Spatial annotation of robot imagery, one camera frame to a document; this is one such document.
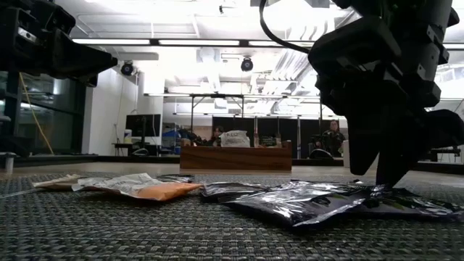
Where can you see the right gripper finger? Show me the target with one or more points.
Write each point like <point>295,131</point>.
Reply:
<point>398,152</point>
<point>364,145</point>

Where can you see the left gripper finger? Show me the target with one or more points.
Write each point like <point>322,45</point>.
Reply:
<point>83,59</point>
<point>83,79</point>

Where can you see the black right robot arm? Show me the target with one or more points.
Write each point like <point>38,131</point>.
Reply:
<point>417,11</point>

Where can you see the brown wooden tea box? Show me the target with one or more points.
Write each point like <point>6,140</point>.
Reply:
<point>235,157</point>

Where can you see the white plant pot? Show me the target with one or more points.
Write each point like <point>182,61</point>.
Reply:
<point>345,156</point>

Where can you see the long LED light bar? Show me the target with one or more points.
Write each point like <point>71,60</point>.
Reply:
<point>108,41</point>

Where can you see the person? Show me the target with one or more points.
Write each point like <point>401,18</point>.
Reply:
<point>216,139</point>
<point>333,139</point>

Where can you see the black round spotlight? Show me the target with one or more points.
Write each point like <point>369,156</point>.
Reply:
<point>127,68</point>
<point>247,64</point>

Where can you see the white plastic container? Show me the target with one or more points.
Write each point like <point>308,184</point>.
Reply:
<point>128,136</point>

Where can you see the black computer monitor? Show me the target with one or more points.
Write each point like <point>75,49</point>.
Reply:
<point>143,125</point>

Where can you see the grey woven table mat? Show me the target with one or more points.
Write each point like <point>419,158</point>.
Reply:
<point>181,235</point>

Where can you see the grey cylindrical post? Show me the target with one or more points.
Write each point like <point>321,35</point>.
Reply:
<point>8,161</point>

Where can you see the black background rig frame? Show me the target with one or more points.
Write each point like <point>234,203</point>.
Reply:
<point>217,95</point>

